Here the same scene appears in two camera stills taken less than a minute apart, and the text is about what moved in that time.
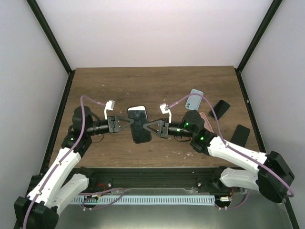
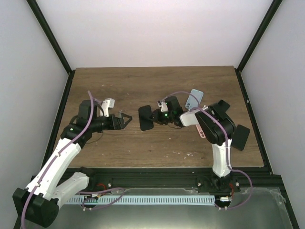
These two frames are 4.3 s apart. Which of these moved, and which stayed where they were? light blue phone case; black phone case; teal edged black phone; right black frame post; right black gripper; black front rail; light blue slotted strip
Moved: right black gripper; black phone case
Stayed: right black frame post; light blue slotted strip; black front rail; light blue phone case; teal edged black phone
